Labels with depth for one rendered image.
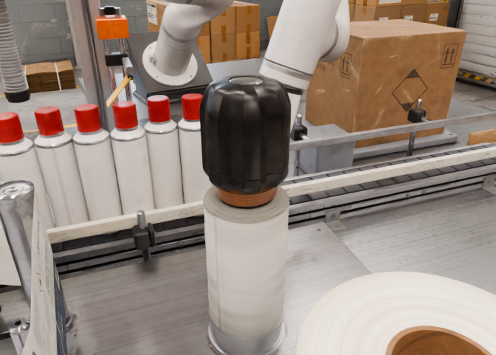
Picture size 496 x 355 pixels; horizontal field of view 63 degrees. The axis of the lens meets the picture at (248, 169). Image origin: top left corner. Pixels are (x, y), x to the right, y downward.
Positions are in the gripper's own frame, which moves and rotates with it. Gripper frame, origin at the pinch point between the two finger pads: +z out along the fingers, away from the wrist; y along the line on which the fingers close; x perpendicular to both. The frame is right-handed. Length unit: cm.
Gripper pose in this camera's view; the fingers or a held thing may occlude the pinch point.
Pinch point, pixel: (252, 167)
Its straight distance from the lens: 72.2
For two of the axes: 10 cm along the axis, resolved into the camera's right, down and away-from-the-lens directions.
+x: 8.8, 1.6, 4.5
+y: 3.5, 4.2, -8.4
